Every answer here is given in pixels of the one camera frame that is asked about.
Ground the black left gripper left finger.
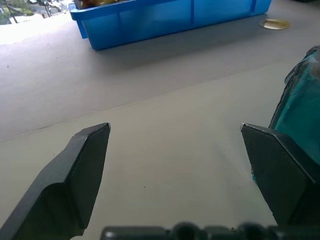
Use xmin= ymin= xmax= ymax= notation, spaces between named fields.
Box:
xmin=0 ymin=122 xmax=112 ymax=240

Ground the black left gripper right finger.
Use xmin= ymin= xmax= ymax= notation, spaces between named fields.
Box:
xmin=239 ymin=122 xmax=320 ymax=227

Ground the brass table grommet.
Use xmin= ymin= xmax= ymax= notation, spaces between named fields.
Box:
xmin=258 ymin=19 xmax=292 ymax=31

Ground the blue plastic bin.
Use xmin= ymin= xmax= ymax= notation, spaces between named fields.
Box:
xmin=69 ymin=0 xmax=273 ymax=52

